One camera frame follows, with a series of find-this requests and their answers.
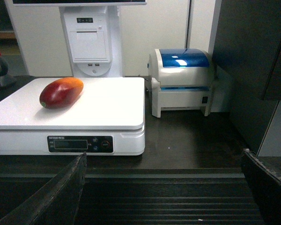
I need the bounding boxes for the dark red mango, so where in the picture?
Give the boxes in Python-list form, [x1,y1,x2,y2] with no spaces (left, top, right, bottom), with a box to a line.
[39,77,84,109]

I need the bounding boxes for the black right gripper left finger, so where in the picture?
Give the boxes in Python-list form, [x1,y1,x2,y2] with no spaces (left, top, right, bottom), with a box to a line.
[0,152,87,225]

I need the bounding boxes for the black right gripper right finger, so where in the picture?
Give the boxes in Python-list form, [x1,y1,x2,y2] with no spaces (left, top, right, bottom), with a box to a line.
[241,149,281,225]

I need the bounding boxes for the white and blue label printer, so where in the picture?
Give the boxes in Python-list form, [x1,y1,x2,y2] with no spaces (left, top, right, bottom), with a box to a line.
[148,48,215,118]

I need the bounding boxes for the dark cabinet panel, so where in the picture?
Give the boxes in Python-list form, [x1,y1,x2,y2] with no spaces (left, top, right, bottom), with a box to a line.
[213,0,281,157]

